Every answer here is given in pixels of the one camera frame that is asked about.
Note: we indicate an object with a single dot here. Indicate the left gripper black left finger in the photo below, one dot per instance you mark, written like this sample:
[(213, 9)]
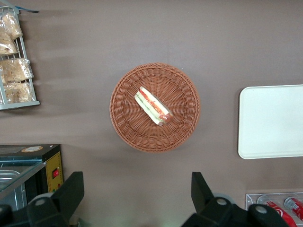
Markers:
[(71, 191)]

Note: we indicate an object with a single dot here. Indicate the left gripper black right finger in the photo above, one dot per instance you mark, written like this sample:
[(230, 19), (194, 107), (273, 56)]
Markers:
[(201, 191)]

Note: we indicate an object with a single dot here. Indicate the cream plastic tray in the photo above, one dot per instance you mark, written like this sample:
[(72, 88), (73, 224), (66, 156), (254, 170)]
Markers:
[(272, 123)]

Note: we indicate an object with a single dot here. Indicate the black food warmer cabinet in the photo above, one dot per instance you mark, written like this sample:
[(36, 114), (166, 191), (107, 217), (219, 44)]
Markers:
[(35, 156)]

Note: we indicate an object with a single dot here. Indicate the clear acrylic bottle rack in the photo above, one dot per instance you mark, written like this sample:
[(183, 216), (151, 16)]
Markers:
[(251, 201)]

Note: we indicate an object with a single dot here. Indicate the stainless steel pan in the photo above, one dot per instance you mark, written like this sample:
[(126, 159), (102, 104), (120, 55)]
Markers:
[(7, 176)]

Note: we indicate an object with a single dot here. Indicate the red cola bottle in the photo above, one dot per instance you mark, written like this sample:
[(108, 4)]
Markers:
[(296, 205), (278, 211)]

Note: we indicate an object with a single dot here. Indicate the round brown wicker basket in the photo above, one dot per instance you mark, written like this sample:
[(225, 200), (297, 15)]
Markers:
[(132, 127)]

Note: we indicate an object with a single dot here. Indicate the wrapped triangle sandwich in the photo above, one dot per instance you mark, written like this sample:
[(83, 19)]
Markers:
[(152, 106)]

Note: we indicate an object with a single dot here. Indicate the clear bag of crackers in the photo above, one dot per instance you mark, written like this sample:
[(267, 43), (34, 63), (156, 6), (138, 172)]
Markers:
[(19, 92), (7, 45), (16, 69), (13, 24)]

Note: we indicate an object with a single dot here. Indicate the blue tape strip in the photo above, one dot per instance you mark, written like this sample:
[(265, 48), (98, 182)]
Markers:
[(30, 10)]

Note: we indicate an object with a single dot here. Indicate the red rocker switch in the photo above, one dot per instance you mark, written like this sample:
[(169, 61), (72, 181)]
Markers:
[(56, 173)]

